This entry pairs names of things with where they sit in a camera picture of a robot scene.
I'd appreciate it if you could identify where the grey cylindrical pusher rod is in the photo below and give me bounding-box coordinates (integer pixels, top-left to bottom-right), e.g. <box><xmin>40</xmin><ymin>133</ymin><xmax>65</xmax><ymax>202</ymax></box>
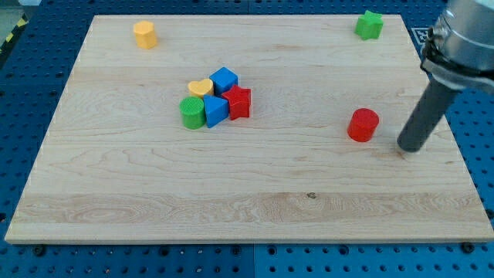
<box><xmin>397</xmin><ymin>79</ymin><xmax>460</xmax><ymax>152</ymax></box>

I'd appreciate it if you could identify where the yellow hexagon block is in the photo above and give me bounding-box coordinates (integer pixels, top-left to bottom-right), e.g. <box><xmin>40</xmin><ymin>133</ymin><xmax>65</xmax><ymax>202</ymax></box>
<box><xmin>133</xmin><ymin>21</ymin><xmax>157</xmax><ymax>49</ymax></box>

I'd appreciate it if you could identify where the blue triangle block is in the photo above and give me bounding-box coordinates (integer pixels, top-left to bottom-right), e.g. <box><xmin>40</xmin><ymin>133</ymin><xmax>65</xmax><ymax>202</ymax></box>
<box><xmin>203</xmin><ymin>95</ymin><xmax>229</xmax><ymax>128</ymax></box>

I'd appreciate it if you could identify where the fiducial marker tag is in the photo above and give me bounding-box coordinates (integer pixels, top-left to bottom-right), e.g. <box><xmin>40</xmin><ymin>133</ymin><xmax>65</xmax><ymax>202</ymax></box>
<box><xmin>411</xmin><ymin>27</ymin><xmax>428</xmax><ymax>49</ymax></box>

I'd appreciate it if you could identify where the red star block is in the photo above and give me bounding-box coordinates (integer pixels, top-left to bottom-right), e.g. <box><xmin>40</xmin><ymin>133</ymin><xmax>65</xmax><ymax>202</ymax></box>
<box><xmin>222</xmin><ymin>85</ymin><xmax>252</xmax><ymax>120</ymax></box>

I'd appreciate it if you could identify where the red cylinder block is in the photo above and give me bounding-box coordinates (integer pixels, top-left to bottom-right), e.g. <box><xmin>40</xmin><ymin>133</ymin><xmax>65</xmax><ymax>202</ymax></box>
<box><xmin>347</xmin><ymin>108</ymin><xmax>380</xmax><ymax>142</ymax></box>

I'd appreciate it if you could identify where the blue cube block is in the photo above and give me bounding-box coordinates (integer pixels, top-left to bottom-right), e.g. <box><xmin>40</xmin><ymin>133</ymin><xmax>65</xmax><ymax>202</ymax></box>
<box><xmin>209</xmin><ymin>67</ymin><xmax>239</xmax><ymax>97</ymax></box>

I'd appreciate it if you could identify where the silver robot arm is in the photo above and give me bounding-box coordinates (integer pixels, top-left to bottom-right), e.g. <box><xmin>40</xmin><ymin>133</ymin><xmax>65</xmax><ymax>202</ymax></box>
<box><xmin>397</xmin><ymin>0</ymin><xmax>493</xmax><ymax>152</ymax></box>

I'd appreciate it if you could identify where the green cylinder block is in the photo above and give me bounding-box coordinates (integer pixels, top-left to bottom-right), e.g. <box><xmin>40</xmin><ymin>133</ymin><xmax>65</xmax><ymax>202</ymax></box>
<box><xmin>179</xmin><ymin>97</ymin><xmax>206</xmax><ymax>130</ymax></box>

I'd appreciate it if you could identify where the yellow heart block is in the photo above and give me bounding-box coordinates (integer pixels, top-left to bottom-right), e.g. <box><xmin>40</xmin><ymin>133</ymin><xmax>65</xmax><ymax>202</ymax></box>
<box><xmin>188</xmin><ymin>78</ymin><xmax>214</xmax><ymax>99</ymax></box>

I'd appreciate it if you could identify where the green star block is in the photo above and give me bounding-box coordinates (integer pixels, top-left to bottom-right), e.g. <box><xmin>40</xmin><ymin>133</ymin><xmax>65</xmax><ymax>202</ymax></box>
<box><xmin>354</xmin><ymin>10</ymin><xmax>384</xmax><ymax>40</ymax></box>

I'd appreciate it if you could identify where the wooden board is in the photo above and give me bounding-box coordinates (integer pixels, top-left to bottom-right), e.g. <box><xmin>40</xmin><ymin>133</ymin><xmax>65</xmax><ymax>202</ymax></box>
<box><xmin>5</xmin><ymin>15</ymin><xmax>493</xmax><ymax>245</ymax></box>

